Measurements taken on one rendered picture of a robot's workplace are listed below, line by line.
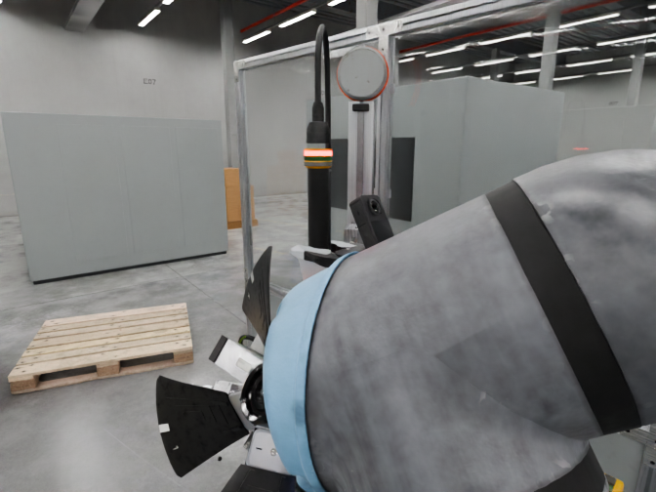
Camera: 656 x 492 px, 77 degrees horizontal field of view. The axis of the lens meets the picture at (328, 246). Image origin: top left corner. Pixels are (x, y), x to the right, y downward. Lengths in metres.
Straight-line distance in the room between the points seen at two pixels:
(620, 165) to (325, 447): 0.16
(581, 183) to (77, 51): 12.91
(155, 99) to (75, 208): 7.57
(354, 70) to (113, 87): 11.84
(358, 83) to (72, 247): 5.23
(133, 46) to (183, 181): 7.43
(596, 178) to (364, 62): 1.19
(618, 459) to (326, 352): 1.25
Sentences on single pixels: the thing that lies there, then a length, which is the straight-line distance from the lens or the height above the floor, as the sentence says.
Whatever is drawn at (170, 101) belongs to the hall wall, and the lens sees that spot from 13.32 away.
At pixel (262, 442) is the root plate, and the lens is 0.85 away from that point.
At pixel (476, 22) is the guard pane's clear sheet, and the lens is 1.34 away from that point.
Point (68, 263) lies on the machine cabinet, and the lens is 6.20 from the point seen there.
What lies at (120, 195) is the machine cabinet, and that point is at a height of 1.03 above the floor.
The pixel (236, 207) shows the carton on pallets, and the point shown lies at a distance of 8.88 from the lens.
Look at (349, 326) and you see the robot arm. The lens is 0.18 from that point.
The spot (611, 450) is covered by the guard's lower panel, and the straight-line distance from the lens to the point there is 1.39.
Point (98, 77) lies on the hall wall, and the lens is 12.96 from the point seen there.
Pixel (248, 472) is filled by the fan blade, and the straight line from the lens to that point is 0.85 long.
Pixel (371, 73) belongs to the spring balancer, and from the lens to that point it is 1.34.
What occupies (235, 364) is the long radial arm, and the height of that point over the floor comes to 1.11.
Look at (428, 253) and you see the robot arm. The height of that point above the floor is 1.62.
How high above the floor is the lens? 1.66
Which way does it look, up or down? 14 degrees down
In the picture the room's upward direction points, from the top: straight up
